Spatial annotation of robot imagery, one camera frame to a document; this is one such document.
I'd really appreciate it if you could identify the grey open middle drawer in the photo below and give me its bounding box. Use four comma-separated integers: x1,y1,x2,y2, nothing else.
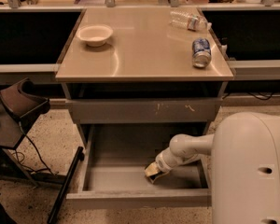
67,123,211,209

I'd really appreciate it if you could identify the grey drawer cabinet counter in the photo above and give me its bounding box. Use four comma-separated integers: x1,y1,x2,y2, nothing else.
56,7,233,142

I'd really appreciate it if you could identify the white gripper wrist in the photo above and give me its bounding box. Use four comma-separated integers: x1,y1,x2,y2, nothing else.
145,148,189,177

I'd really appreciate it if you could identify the blue soda can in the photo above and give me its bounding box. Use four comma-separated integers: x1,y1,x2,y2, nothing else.
192,38,212,68

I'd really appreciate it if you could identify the clear plastic water bottle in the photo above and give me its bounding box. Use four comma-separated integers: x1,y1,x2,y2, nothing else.
170,10,212,32

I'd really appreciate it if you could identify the white bowl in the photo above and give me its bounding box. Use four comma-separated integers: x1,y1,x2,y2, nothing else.
77,25,113,47

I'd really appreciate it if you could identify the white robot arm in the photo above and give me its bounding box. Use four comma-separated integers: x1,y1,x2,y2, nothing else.
145,112,280,224

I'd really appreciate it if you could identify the grey closed top drawer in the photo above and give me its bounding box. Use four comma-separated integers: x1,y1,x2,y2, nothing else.
66,98,222,124

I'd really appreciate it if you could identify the green yellow sponge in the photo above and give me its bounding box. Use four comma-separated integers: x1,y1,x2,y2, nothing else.
147,172,169,184

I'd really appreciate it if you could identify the black cable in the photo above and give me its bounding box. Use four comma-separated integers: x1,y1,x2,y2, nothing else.
13,121,59,175

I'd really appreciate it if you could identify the black tray stand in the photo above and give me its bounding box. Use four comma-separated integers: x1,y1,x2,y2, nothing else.
0,77,66,187

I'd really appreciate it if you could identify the black metal bar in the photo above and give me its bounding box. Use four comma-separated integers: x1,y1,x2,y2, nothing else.
47,147,85,224

